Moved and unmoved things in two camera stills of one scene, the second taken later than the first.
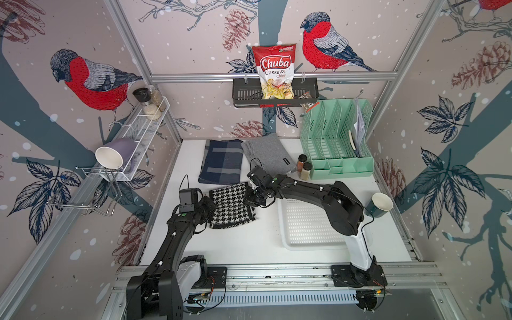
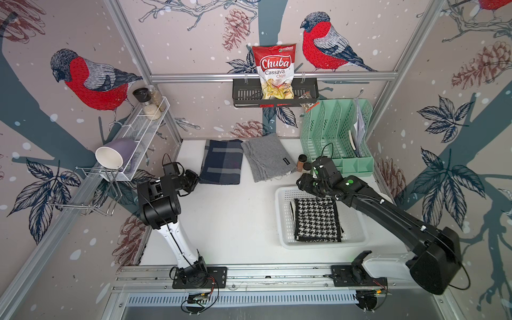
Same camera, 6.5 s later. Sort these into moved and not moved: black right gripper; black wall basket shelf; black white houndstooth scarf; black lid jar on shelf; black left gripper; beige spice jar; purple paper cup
Moved: black white houndstooth scarf; black left gripper; black right gripper
Not moved: black lid jar on shelf; black wall basket shelf; purple paper cup; beige spice jar
